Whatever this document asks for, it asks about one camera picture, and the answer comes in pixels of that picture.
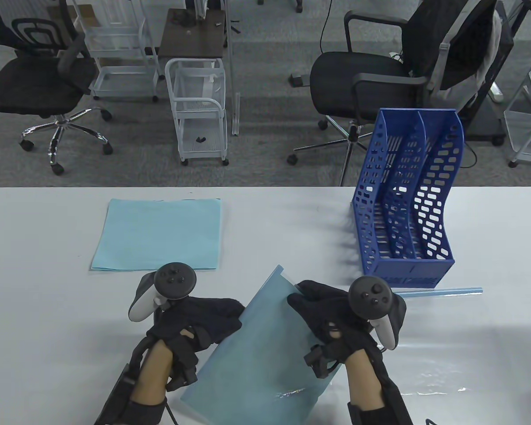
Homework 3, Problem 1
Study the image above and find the person's right hand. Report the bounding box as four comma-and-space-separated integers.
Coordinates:
288, 280, 407, 368

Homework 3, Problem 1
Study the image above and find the person's left hand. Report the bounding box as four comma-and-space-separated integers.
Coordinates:
146, 297, 243, 355

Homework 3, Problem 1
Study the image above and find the black and white controller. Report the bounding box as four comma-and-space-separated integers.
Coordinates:
348, 276, 399, 350
128, 262, 197, 322

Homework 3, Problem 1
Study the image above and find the clear file folder cover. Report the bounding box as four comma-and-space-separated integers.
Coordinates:
180, 264, 337, 425

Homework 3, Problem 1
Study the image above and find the square light blue papers stack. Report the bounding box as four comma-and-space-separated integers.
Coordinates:
90, 198, 222, 271

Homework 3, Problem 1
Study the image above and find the clear file folder blue spine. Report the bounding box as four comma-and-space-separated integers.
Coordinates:
372, 287, 487, 397

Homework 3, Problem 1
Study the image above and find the person's left forearm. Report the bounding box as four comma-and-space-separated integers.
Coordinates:
131, 341, 177, 406

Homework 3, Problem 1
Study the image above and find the person's right forearm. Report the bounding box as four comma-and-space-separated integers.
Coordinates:
345, 350, 388, 408

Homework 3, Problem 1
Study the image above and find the blue perforated file rack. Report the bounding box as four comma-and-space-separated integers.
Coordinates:
351, 108, 465, 288

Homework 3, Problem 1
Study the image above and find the small white mesh cart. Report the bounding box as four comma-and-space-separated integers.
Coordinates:
165, 58, 229, 166

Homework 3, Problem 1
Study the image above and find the black armrest office chair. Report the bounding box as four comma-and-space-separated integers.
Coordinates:
287, 0, 498, 186

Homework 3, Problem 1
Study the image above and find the black wheeled stand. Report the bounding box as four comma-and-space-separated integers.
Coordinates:
460, 13, 515, 146

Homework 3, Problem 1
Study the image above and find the tall white mesh cart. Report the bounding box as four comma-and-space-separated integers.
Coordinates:
73, 0, 161, 103

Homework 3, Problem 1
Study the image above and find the brown wooden side table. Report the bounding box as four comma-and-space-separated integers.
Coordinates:
158, 8, 227, 59

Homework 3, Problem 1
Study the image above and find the black mesh office chair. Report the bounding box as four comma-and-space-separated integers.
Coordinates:
0, 0, 114, 175

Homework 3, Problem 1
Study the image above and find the cardboard box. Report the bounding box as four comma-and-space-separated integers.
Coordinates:
49, 4, 96, 23

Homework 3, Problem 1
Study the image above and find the white wire shelf rack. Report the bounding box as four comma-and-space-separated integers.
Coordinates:
503, 42, 531, 170

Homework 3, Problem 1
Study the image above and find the black hanging cable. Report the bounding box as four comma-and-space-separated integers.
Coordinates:
320, 0, 333, 53

